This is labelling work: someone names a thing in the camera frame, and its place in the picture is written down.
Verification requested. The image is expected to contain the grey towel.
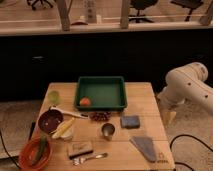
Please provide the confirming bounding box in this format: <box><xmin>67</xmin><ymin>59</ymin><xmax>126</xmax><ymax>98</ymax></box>
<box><xmin>130</xmin><ymin>136</ymin><xmax>157</xmax><ymax>162</ymax></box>

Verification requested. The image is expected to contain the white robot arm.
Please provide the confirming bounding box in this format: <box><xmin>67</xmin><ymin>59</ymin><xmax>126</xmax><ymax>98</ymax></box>
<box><xmin>157</xmin><ymin>62</ymin><xmax>213</xmax><ymax>127</ymax></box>

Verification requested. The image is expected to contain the green plastic tray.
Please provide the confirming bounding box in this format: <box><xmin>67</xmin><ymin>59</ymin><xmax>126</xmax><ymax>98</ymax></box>
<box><xmin>74</xmin><ymin>76</ymin><xmax>127</xmax><ymax>111</ymax></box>

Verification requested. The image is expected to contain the blue sponge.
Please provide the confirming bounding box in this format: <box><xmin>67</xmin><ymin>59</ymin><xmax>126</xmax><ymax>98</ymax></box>
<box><xmin>120</xmin><ymin>116</ymin><xmax>140</xmax><ymax>129</ymax></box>

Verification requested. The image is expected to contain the metal cup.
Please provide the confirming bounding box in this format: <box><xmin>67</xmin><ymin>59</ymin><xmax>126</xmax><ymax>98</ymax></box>
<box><xmin>101</xmin><ymin>123</ymin><xmax>115</xmax><ymax>139</ymax></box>

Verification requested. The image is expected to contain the dark grapes bunch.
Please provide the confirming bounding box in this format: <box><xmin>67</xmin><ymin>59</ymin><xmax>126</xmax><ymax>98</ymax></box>
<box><xmin>90</xmin><ymin>112</ymin><xmax>111</xmax><ymax>122</ymax></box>

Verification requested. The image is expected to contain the orange tomato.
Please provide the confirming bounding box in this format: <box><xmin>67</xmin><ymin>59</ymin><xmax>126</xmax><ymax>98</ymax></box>
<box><xmin>79</xmin><ymin>97</ymin><xmax>91</xmax><ymax>106</ymax></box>

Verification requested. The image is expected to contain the wooden block brush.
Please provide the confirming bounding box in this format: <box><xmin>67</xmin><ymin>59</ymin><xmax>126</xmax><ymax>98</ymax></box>
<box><xmin>67</xmin><ymin>141</ymin><xmax>93</xmax><ymax>159</ymax></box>

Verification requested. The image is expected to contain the silver fork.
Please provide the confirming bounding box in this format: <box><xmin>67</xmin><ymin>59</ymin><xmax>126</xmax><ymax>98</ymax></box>
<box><xmin>73</xmin><ymin>153</ymin><xmax>108</xmax><ymax>166</ymax></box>

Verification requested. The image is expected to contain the yellow corn cob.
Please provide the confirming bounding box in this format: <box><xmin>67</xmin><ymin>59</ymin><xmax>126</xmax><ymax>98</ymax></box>
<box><xmin>52</xmin><ymin>118</ymin><xmax>75</xmax><ymax>139</ymax></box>

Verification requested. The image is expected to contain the black office chair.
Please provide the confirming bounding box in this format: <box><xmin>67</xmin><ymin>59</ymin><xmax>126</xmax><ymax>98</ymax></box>
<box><xmin>129</xmin><ymin>0</ymin><xmax>158</xmax><ymax>23</ymax></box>

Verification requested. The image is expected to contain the green plastic cup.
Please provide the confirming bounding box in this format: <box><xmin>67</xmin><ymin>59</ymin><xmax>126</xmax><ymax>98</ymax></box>
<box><xmin>48</xmin><ymin>91</ymin><xmax>60</xmax><ymax>106</ymax></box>

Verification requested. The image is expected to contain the dark purple bowl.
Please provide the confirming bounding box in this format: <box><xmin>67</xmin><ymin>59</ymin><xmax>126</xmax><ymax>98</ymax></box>
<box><xmin>38</xmin><ymin>110</ymin><xmax>63</xmax><ymax>134</ymax></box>

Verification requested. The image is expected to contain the green cucumber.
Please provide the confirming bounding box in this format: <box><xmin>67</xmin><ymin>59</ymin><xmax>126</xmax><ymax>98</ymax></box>
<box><xmin>31</xmin><ymin>135</ymin><xmax>47</xmax><ymax>166</ymax></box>

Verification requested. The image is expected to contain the red plate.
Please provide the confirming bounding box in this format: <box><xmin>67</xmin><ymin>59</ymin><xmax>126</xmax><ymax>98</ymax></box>
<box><xmin>18</xmin><ymin>137</ymin><xmax>52</xmax><ymax>171</ymax></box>

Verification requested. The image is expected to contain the black cable right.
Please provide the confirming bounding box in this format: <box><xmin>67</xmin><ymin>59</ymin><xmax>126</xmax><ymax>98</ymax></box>
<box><xmin>169</xmin><ymin>133</ymin><xmax>213</xmax><ymax>171</ymax></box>

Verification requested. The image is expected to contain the black cable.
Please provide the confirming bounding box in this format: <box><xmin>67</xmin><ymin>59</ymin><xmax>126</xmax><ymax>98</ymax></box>
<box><xmin>169</xmin><ymin>133</ymin><xmax>213</xmax><ymax>171</ymax></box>
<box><xmin>0</xmin><ymin>129</ymin><xmax>22</xmax><ymax>170</ymax></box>

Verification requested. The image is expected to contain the white handled spatula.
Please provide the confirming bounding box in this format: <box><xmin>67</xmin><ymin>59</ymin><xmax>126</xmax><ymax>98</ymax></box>
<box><xmin>50</xmin><ymin>106</ymin><xmax>89</xmax><ymax>119</ymax></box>

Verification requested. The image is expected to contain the wooden post middle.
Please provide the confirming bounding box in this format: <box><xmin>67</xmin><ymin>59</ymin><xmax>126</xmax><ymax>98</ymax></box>
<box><xmin>120</xmin><ymin>0</ymin><xmax>130</xmax><ymax>29</ymax></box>

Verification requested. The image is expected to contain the wooden post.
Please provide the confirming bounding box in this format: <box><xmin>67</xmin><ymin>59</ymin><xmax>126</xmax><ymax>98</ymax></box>
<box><xmin>120</xmin><ymin>0</ymin><xmax>130</xmax><ymax>29</ymax></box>
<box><xmin>56</xmin><ymin>0</ymin><xmax>70</xmax><ymax>31</ymax></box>

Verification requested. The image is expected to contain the wooden post left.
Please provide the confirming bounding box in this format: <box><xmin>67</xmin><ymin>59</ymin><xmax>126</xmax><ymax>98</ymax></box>
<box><xmin>56</xmin><ymin>0</ymin><xmax>70</xmax><ymax>31</ymax></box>

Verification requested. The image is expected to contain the black cable left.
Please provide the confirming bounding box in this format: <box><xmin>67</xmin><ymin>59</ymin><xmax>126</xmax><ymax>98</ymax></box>
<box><xmin>0</xmin><ymin>129</ymin><xmax>22</xmax><ymax>170</ymax></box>

